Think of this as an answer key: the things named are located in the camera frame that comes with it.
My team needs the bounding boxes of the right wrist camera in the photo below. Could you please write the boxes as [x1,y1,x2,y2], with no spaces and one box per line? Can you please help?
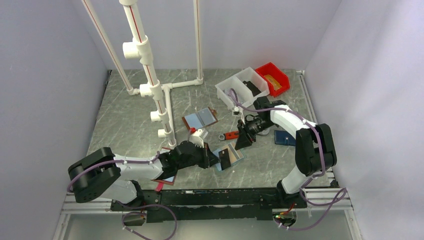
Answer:
[231,106,241,116]

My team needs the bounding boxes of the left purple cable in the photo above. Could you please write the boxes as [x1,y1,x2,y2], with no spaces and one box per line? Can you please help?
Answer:
[66,150,178,239]

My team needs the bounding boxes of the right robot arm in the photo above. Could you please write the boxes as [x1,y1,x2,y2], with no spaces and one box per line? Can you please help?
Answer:
[235,96,337,208]

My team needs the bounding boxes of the red handled adjustable wrench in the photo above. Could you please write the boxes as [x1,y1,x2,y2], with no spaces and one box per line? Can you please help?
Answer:
[218,127,270,142]

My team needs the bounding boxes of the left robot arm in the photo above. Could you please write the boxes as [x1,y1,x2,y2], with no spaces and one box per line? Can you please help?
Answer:
[66,140,220,210]

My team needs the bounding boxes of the red card holder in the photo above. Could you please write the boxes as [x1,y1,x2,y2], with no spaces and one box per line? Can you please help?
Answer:
[152,147,177,186]

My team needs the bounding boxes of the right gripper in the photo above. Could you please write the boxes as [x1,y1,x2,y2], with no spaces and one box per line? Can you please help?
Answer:
[235,116,275,151]

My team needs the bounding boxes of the grey parts in bin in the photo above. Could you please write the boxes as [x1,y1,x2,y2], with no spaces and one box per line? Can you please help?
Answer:
[222,88,244,109]

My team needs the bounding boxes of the brown card holder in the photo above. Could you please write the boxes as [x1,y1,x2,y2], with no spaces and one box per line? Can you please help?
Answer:
[181,107,218,132]

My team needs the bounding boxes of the black part in bin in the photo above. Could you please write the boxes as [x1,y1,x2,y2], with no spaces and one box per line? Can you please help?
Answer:
[243,81,261,97]

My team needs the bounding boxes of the red plastic bin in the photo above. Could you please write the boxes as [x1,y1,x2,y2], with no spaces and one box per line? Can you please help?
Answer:
[255,62,290,98]

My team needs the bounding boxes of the white pvc pipe frame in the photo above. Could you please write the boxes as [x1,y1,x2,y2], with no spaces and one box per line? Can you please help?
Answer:
[82,0,204,149]

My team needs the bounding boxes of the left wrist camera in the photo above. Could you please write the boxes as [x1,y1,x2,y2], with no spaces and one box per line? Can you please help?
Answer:
[188,128,209,148]

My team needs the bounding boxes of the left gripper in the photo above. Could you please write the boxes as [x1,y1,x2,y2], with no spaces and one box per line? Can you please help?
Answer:
[177,141,221,170]

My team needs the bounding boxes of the grey credit card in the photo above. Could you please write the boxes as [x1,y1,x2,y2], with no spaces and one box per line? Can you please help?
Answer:
[218,148,231,171]

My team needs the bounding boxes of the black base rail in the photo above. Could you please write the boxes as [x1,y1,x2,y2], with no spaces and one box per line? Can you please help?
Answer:
[110,187,307,223]

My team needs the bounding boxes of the navy blue card holder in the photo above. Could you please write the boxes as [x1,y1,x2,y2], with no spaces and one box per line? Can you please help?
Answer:
[274,130,296,147]

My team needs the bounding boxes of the yellow item in red bin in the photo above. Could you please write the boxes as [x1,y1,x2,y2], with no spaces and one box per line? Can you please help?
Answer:
[264,74,282,91]

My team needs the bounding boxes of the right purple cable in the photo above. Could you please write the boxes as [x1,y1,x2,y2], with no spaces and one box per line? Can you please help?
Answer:
[229,88,347,232]

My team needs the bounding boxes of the purple cable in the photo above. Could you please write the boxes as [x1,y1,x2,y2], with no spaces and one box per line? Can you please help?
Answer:
[66,150,178,239]
[229,88,347,232]

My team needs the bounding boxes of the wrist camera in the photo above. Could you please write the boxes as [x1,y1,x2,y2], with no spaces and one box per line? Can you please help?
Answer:
[231,106,241,116]
[188,128,209,148]

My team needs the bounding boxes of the white divided bin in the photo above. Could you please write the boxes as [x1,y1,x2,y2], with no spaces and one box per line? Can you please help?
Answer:
[215,67,270,110]

